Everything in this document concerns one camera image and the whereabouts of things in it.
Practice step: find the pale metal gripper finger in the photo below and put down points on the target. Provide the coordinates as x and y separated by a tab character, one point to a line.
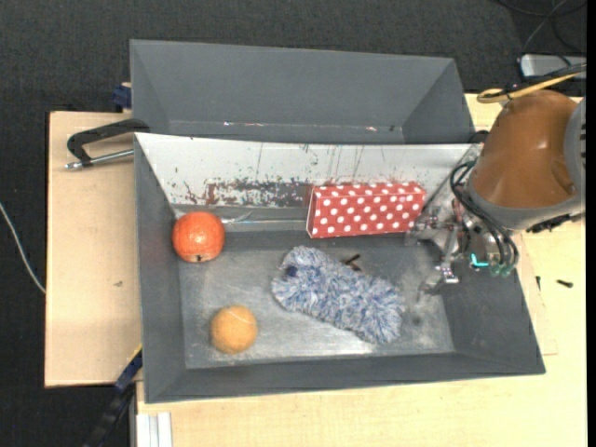
440	280
428	228

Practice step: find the red box with white dots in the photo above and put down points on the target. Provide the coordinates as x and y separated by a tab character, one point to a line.
365	210

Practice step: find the small dark brown stick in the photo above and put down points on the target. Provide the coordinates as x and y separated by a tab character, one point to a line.
353	260

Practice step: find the small black screw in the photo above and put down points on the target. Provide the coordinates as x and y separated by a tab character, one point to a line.
564	283

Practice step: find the blue and white fluffy duster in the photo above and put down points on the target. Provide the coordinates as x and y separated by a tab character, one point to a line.
337	293

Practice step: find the grey metal bin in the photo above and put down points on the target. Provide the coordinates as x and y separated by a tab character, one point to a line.
288	86

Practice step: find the orange tennis ball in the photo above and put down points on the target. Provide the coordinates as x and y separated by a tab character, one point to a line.
233	329

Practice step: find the orange fruit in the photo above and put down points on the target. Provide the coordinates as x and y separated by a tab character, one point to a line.
198	236

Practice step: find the pale wood flat board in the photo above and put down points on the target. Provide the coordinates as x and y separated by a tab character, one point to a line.
88	249

